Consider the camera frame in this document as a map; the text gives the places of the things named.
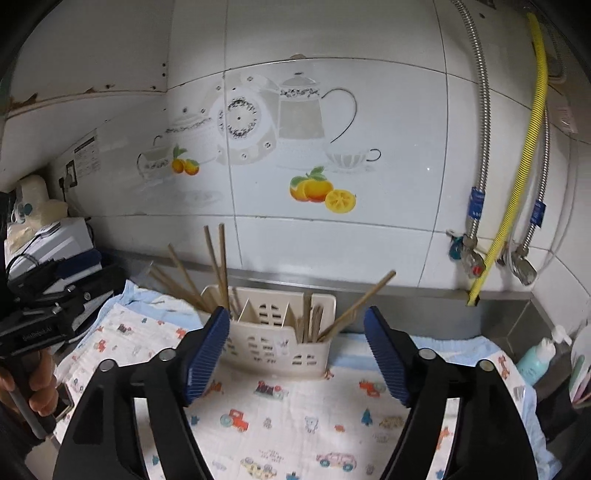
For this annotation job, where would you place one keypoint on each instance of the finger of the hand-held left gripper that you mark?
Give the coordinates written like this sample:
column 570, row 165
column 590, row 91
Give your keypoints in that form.
column 94, row 316
column 97, row 281

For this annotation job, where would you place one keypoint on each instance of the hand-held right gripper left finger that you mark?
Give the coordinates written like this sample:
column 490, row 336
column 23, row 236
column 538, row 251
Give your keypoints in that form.
column 207, row 355

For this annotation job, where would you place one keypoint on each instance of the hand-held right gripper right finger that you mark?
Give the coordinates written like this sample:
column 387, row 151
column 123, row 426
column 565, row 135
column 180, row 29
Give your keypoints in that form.
column 385, row 355

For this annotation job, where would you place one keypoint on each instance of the beige plastic utensil holder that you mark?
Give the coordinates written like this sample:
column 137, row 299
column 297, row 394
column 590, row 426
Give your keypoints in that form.
column 272, row 351

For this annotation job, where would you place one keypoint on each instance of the bunch of wooden chopsticks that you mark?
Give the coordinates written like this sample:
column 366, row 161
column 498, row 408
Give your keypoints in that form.
column 224, row 277

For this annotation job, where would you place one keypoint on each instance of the person's left forearm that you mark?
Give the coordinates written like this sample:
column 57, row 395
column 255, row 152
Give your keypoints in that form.
column 14, row 438

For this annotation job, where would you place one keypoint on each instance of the person's left hand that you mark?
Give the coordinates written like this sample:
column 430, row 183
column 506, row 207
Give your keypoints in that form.
column 44, row 387

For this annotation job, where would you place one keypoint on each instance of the white microwave oven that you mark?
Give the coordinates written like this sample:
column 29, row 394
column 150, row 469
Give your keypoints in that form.
column 69, row 240

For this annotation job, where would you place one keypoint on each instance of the clear plastic bag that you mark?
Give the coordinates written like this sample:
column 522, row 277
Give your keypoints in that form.
column 27, row 231

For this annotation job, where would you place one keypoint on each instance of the printed blanket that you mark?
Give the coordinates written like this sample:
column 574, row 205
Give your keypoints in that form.
column 300, row 401

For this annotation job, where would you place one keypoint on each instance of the white appliance on microwave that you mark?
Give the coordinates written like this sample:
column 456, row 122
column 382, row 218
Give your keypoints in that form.
column 34, row 194

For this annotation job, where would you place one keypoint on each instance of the angle valve with red knob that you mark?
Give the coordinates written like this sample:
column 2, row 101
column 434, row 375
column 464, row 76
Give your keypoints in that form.
column 475, row 264

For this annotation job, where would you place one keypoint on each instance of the teal pump soap bottle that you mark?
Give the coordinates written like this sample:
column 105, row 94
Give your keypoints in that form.
column 535, row 361

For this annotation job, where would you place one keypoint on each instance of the chrome angle valve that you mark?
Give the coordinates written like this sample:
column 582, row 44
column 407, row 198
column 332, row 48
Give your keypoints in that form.
column 524, row 270

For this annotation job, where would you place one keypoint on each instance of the dark holder with cutlery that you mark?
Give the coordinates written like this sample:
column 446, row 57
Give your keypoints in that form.
column 580, row 383

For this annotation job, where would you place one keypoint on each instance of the wall socket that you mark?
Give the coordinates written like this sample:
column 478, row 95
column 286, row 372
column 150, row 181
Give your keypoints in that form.
column 70, row 174

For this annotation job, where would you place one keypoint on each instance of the white wall sticker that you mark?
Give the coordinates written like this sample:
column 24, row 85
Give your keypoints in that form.
column 86, row 157

